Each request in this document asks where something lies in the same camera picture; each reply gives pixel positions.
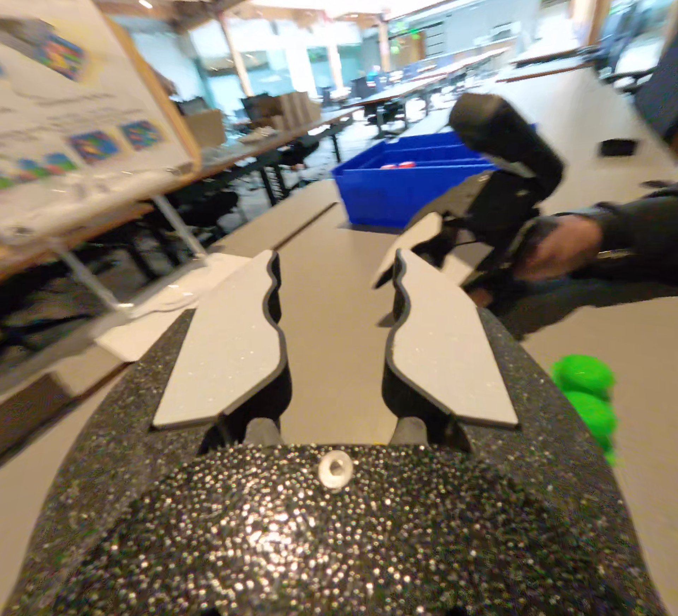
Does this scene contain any person's right forearm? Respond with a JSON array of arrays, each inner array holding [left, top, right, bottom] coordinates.
[[569, 186, 678, 291]]

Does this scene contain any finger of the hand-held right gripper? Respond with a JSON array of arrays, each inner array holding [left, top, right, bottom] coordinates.
[[372, 211, 446, 290], [404, 174, 497, 231]]

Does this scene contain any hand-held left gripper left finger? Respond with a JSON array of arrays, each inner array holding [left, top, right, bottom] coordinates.
[[152, 249, 290, 428]]

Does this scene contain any instruction sheet display stand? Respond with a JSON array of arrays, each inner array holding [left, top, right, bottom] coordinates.
[[0, 0, 208, 312]]

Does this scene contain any green two-stud block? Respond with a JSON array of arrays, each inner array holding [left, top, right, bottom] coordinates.
[[551, 355, 619, 467]]

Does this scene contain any cardboard box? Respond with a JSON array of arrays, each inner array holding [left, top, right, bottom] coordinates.
[[258, 91, 322, 130], [184, 109, 227, 148]]

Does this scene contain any background work table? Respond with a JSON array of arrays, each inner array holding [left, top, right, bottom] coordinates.
[[365, 46, 509, 107]]

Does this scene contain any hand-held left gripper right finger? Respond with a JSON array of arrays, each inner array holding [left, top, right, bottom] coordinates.
[[384, 248, 519, 428]]

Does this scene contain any blue plastic bin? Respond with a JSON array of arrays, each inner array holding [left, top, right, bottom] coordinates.
[[333, 131, 536, 229]]

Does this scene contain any person's right hand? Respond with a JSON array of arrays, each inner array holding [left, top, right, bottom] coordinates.
[[515, 215, 606, 283]]

